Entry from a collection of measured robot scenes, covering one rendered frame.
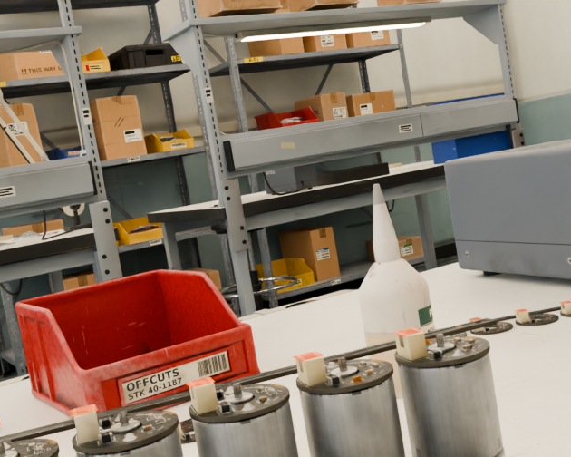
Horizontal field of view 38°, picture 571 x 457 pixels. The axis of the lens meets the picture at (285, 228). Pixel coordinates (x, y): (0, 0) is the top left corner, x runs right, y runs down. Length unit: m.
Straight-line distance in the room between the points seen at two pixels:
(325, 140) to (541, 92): 3.65
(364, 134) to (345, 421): 2.76
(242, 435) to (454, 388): 0.06
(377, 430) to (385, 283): 0.18
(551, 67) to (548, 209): 5.68
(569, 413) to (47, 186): 2.20
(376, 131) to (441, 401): 2.78
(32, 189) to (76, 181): 0.13
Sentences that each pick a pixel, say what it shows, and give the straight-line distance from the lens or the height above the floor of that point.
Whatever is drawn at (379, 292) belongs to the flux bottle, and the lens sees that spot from 0.38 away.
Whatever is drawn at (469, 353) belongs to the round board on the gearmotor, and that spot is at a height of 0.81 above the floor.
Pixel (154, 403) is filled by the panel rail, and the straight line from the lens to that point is 0.22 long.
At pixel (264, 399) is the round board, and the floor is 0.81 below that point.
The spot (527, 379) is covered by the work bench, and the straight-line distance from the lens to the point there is 0.40.
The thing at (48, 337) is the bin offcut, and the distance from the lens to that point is 0.48.
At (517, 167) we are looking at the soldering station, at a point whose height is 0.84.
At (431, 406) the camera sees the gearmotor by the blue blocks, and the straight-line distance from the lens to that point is 0.22.
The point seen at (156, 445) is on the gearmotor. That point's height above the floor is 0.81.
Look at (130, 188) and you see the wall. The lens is 4.78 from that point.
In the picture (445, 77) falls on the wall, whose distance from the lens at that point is 6.06.
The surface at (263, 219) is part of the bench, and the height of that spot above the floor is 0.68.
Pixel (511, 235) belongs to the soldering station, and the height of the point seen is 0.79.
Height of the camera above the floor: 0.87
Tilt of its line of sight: 5 degrees down
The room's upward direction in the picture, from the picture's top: 10 degrees counter-clockwise
